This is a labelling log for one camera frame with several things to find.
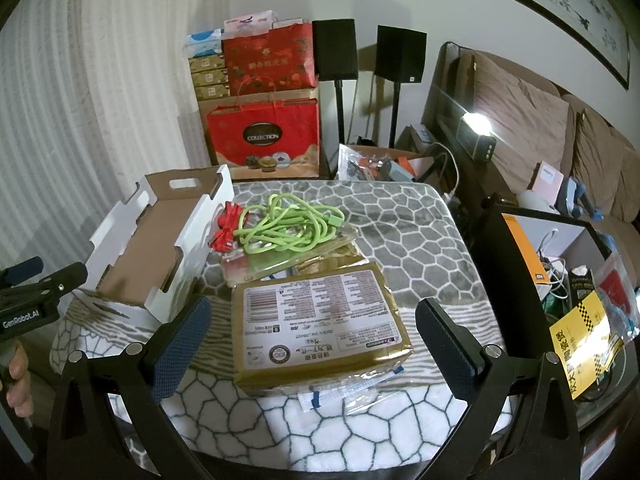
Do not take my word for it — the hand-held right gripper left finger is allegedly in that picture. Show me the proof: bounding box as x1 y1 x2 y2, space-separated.
47 295 213 480

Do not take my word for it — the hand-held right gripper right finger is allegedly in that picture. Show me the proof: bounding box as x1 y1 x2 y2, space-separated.
415 297 583 480

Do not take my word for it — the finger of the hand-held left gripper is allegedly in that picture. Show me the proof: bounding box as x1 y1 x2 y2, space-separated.
0 262 89 307
0 256 45 286

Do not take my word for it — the white cardboard box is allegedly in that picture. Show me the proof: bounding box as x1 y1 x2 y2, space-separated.
92 164 236 325

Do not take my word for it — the red cable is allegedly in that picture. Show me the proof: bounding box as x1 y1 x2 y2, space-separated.
210 201 247 254

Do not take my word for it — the gold tissue pack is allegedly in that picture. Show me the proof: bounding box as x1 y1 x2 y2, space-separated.
230 259 414 397

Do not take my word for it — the silver bamboo-print foil packet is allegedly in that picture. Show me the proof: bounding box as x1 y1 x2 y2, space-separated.
220 224 372 288

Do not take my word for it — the green cable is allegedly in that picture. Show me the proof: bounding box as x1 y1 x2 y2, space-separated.
237 194 346 261

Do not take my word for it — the person's left hand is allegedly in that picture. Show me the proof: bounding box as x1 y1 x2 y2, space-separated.
0 344 36 412

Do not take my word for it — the clear plastic bag blue print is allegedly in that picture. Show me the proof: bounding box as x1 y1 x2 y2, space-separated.
296 355 407 415

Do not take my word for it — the grey white patterned blanket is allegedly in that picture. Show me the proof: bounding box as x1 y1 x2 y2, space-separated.
52 179 517 480

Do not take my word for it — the black storage bin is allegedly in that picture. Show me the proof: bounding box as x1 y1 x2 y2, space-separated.
471 199 640 413

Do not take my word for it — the white charger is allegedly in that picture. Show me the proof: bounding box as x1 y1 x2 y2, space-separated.
536 260 568 302

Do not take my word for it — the yellow checkered packet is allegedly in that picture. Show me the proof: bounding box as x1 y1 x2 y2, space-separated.
548 289 627 402

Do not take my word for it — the red packet in clear bag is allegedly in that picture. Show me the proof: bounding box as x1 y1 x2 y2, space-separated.
591 254 640 322

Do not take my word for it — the cardboard box of clutter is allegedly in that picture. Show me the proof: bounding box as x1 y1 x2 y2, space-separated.
336 141 442 184

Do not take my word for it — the pink box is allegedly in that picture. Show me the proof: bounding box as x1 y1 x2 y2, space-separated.
529 160 566 197

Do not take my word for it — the blue plastic item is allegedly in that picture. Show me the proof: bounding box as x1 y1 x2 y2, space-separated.
556 176 607 222

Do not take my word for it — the black device with light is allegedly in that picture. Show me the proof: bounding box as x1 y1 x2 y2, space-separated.
456 111 499 164

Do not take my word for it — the gold tissue box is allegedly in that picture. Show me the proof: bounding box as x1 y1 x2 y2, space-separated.
191 70 230 89
188 55 229 74
193 85 231 102

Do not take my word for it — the large brown cushion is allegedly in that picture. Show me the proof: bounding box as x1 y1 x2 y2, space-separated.
459 51 574 197

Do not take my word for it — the blue white tissue pack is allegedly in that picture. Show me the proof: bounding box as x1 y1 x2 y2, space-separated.
186 29 224 59

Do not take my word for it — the brown sofa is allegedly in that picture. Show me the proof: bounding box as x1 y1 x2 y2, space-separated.
421 41 640 243

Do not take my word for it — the red floral gift bag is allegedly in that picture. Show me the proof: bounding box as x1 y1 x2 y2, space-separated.
221 20 319 99

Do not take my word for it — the black speaker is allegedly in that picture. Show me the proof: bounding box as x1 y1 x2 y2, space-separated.
312 18 359 81
375 24 428 84

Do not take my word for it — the pink white packet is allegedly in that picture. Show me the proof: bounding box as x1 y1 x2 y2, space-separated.
223 9 279 32

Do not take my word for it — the white cable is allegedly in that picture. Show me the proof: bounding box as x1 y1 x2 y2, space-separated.
429 141 462 197

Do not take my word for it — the framed wall painting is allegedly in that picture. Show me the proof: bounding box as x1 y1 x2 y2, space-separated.
434 0 632 92

